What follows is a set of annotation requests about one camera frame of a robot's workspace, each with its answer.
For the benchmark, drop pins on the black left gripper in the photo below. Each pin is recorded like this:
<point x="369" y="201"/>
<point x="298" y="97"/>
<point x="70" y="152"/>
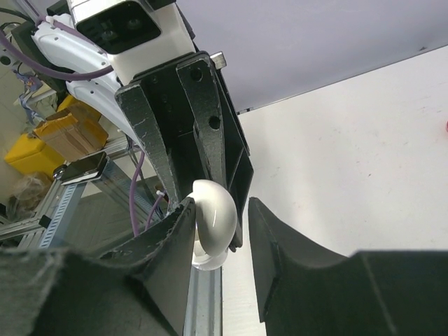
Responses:
<point x="184" y="120"/>

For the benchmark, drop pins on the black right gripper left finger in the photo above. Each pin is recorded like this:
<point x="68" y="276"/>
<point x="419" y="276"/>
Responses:
<point x="138" y="288"/>

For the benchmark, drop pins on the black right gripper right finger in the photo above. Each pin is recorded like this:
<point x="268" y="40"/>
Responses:
<point x="303" y="288"/>

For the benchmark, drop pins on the white round charging case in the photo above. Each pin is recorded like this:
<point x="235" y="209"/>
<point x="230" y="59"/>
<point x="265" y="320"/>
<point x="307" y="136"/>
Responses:
<point x="216" y="223"/>

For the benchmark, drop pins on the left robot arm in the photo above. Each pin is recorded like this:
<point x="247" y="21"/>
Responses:
<point x="84" y="66"/>

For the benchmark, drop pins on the brown cardboard box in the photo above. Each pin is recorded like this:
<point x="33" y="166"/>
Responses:
<point x="74" y="132"/>

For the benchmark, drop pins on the yellow plastic bin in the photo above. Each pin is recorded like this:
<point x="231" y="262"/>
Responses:
<point x="29" y="154"/>

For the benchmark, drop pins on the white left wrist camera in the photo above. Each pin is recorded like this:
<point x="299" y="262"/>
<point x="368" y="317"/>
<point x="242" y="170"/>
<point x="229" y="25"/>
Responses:
<point x="136" y="35"/>

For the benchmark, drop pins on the aluminium mounting rail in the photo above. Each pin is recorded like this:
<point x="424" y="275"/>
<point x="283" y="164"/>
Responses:
<point x="204" y="313"/>

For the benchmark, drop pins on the black smartphone on frame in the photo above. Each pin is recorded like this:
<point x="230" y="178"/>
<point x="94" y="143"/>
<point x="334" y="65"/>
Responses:
<point x="85" y="169"/>

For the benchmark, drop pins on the white slotted cable duct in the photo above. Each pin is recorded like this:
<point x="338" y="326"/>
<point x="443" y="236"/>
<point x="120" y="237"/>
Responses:
<point x="61" y="218"/>

